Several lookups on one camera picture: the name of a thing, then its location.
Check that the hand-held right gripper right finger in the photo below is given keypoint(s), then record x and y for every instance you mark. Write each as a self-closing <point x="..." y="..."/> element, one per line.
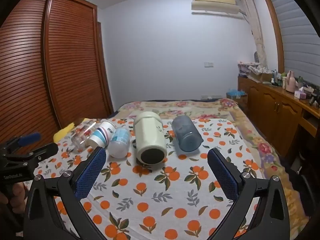
<point x="223" y="175"/>

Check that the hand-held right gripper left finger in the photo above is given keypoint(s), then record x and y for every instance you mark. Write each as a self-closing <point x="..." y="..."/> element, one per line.
<point x="90" y="175"/>

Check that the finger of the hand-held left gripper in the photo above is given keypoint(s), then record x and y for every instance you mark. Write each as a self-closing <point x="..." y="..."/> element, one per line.
<point x="30" y="138"/>
<point x="42" y="152"/>

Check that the cream cup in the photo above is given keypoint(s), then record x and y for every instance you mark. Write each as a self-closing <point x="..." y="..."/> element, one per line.
<point x="147" y="135"/>

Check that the white striped cup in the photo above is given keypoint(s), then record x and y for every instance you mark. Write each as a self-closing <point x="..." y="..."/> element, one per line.
<point x="101" y="135"/>

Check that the blue translucent cup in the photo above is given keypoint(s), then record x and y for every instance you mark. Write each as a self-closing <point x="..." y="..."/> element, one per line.
<point x="186" y="135"/>

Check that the person's left hand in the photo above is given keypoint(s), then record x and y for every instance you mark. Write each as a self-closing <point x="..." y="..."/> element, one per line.
<point x="18" y="193"/>

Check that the yellow cloth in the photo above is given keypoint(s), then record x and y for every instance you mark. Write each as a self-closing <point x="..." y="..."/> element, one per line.
<point x="62" y="132"/>

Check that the clear glass jar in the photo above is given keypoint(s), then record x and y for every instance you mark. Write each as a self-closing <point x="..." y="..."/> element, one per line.
<point x="80" y="140"/>

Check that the white plastic bottle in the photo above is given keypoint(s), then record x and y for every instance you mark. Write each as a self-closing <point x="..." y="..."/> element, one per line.
<point x="119" y="142"/>

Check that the floral blanket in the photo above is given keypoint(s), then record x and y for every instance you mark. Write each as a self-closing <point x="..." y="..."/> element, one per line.
<point x="250" y="135"/>

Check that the orange fruit print cloth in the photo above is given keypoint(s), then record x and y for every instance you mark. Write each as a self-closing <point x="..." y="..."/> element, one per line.
<point x="155" y="200"/>

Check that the cardboard box with blue items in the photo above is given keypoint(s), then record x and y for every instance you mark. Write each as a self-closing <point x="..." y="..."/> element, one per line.
<point x="236" y="96"/>

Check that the wooden cabinet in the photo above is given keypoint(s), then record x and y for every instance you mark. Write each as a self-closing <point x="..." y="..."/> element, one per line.
<point x="270" y="105"/>

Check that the brown slatted wardrobe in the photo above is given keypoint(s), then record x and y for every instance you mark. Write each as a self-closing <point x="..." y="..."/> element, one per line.
<point x="62" y="55"/>

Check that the stack of patterned boxes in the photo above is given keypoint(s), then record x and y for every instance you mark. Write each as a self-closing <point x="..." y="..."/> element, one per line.
<point x="250" y="67"/>

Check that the group of small bottles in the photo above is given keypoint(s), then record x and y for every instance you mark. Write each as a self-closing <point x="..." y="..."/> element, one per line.
<point x="278" y="78"/>

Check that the pink tissue box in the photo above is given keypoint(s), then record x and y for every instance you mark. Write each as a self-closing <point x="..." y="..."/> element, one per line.
<point x="303" y="93"/>

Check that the pink thermos jug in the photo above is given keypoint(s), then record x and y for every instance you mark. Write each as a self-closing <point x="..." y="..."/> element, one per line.
<point x="290" y="82"/>

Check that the cream curtain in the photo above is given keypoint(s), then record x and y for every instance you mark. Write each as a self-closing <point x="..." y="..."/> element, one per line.
<point x="257" y="30"/>

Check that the grey window blind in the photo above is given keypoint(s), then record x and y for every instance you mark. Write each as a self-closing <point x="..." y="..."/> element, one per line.
<point x="295" y="35"/>

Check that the white wall switch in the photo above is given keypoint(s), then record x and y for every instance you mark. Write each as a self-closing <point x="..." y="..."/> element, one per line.
<point x="208" y="64"/>

